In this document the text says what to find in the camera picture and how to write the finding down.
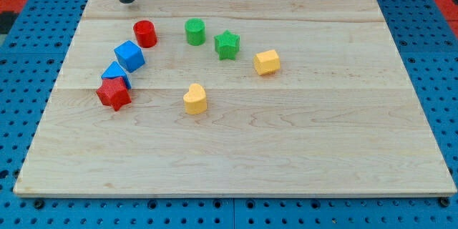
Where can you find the wooden board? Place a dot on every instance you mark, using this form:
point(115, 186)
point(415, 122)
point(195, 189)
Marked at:
point(339, 119)

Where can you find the yellow heart block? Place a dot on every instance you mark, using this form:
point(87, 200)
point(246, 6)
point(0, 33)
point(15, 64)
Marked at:
point(195, 100)

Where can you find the yellow hexagon block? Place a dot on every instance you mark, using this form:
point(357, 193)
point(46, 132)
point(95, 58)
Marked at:
point(266, 62)

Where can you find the green star block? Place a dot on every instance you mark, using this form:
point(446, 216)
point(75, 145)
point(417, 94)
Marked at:
point(227, 45)

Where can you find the green cylinder block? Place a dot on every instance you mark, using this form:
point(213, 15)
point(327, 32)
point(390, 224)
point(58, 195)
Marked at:
point(195, 31)

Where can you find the red cylinder block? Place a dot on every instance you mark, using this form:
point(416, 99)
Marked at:
point(145, 33)

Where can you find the blue cube block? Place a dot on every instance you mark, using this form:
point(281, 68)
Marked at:
point(130, 56)

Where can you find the red star block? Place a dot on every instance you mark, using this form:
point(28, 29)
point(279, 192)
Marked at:
point(114, 93)

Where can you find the blue triangle block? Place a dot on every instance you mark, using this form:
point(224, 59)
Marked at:
point(113, 71)

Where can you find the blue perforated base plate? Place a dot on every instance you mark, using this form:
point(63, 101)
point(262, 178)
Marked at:
point(31, 58)

